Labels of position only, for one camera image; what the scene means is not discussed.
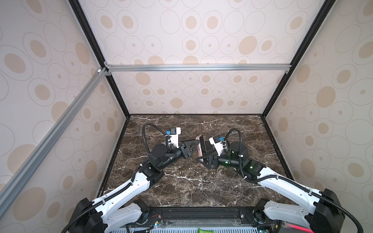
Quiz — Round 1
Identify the horizontal aluminium rail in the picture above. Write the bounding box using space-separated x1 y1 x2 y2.
99 63 291 73

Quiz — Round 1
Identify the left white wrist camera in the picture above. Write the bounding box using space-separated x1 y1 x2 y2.
165 127 181 149

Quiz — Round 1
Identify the phone in grey case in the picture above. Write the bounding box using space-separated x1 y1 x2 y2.
205 140 216 156

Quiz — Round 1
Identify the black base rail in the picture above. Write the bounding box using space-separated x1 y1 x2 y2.
76 205 327 233

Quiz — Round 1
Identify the pink pen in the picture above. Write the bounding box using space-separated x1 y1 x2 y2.
285 223 313 233

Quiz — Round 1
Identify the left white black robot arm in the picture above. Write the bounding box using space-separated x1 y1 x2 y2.
62 139 200 233

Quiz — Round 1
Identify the green tag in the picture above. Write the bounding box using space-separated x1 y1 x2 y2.
198 228 214 233

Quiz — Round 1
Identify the diagonal aluminium rail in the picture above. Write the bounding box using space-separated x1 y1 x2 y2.
1 67 108 218

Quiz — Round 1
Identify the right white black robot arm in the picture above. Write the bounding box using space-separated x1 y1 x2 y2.
198 146 364 233

